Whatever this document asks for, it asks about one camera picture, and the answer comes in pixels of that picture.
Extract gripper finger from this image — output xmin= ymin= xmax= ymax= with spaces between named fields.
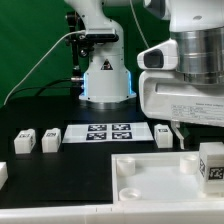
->
xmin=171 ymin=121 xmax=185 ymax=150

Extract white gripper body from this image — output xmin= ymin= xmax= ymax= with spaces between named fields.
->
xmin=139 ymin=71 xmax=224 ymax=127

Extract white square table top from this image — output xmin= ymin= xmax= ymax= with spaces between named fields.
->
xmin=111 ymin=152 xmax=224 ymax=203

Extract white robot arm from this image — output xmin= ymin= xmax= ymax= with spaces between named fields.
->
xmin=64 ymin=0 xmax=224 ymax=131

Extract white sheet with tags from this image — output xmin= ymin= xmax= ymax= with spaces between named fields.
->
xmin=63 ymin=122 xmax=154 ymax=143

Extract white front wall rail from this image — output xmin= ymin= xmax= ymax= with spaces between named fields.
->
xmin=0 ymin=201 xmax=224 ymax=224

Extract black camera stand pole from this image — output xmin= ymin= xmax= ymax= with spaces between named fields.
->
xmin=65 ymin=11 xmax=85 ymax=101

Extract white cable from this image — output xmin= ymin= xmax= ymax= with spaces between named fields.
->
xmin=3 ymin=29 xmax=87 ymax=107

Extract black cable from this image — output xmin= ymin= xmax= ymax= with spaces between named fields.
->
xmin=2 ymin=78 xmax=84 ymax=108

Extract white left wall block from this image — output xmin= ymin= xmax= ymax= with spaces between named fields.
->
xmin=0 ymin=162 xmax=8 ymax=190

